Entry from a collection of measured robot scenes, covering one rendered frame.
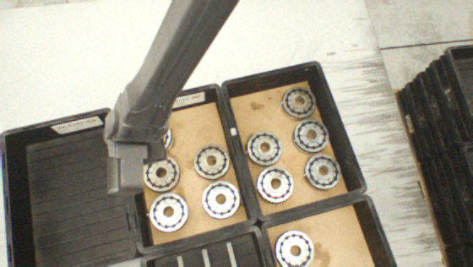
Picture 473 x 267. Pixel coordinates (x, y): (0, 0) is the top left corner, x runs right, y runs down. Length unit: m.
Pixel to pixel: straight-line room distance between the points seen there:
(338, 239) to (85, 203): 0.71
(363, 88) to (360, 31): 0.24
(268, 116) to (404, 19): 1.64
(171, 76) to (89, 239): 0.70
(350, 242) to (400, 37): 1.66
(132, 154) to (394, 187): 0.91
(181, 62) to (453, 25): 2.39
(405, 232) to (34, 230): 1.10
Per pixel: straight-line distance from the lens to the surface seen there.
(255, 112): 1.05
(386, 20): 2.48
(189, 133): 1.03
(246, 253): 0.98
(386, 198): 1.23
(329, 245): 1.02
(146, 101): 0.46
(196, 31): 0.37
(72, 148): 1.10
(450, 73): 1.70
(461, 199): 1.76
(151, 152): 0.68
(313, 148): 1.02
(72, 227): 1.06
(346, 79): 1.32
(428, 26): 2.58
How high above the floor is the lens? 1.80
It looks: 72 degrees down
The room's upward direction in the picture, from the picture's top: 7 degrees clockwise
